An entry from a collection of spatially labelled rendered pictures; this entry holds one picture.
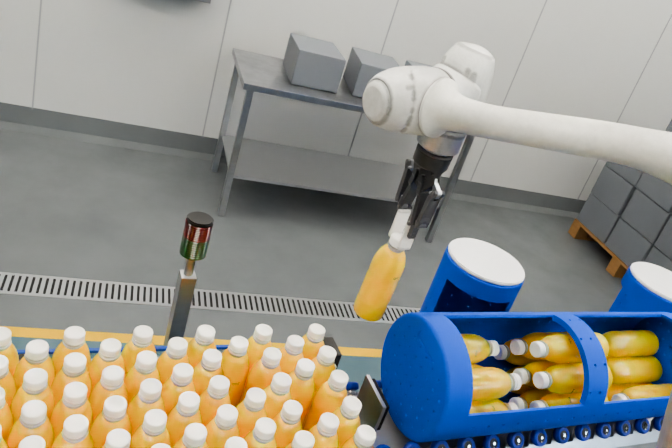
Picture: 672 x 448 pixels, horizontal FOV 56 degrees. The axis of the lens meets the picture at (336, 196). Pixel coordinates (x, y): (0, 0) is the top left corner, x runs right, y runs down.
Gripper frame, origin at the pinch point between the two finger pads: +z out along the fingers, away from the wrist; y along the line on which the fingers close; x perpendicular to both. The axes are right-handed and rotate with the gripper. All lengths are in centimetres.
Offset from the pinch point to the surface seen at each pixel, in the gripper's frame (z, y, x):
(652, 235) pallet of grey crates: 119, 159, -337
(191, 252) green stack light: 23.0, 21.6, 38.2
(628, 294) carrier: 53, 31, -138
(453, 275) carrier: 47, 39, -57
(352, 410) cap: 27.9, -23.0, 13.0
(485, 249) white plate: 44, 48, -75
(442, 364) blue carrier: 20.5, -20.0, -7.3
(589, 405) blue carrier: 30, -28, -49
